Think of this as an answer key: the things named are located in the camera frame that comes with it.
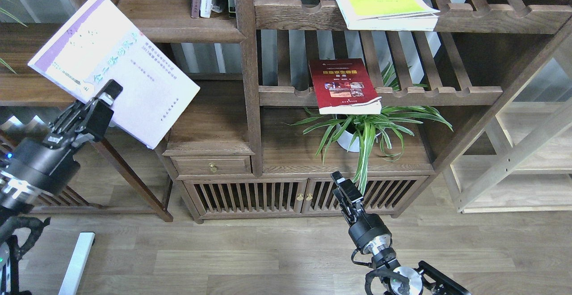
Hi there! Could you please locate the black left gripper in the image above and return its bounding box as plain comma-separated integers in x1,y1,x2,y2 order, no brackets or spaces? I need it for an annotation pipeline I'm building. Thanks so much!
1,79,123,213

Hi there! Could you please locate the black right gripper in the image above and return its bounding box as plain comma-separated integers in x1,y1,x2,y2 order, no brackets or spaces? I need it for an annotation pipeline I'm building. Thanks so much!
331,171,392,255

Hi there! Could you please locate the white pink cover book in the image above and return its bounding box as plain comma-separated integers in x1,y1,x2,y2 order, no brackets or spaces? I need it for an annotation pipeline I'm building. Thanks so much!
28,0,200,149

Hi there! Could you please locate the red cover book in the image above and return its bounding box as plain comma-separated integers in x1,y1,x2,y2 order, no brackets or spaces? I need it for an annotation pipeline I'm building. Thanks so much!
309,58,382,114

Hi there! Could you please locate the yellow green cover book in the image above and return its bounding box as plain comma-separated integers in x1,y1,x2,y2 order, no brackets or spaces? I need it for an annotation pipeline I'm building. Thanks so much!
336,0,439,31

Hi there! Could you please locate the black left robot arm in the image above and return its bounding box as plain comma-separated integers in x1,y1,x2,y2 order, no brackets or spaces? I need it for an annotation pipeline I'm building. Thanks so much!
0,80,123,295

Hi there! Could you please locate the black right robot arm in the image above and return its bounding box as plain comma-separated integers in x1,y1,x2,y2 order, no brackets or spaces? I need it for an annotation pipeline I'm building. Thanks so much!
331,171,470,295

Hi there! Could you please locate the white plant pot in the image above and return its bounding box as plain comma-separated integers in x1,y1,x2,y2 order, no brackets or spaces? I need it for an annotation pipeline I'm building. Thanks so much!
337,124,381,152

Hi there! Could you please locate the green spider plant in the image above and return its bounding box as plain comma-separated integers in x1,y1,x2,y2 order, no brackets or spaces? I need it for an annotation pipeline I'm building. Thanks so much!
286,62,453,205

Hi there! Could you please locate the dark wooden side table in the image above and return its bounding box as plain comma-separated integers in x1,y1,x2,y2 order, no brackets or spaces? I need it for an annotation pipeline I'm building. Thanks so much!
0,23,173,222

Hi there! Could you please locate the dark wooden bookshelf cabinet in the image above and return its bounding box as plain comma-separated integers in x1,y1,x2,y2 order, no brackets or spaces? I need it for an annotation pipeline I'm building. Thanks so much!
56,0,572,224

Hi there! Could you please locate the brass drawer knob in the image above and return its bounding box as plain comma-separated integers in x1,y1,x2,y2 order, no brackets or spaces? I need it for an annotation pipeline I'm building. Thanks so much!
209,163,218,173

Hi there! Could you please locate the green plant leaves left edge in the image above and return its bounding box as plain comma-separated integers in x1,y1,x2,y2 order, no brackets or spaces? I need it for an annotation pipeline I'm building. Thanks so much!
0,0,28,74

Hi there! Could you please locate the white floor bar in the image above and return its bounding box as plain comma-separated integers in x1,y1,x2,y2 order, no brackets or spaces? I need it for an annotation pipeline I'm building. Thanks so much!
59,232,96,295

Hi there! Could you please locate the light wooden shelf frame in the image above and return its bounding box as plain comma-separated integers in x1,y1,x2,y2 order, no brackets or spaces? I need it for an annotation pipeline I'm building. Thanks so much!
443,100,572,213

